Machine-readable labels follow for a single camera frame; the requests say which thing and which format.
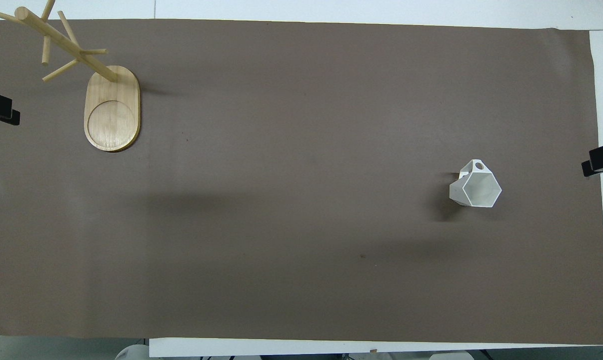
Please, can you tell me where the wooden cup rack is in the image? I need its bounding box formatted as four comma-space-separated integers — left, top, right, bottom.
0, 0, 141, 153

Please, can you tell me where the white hexagonal cup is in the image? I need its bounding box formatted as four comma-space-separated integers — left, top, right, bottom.
449, 159, 503, 208

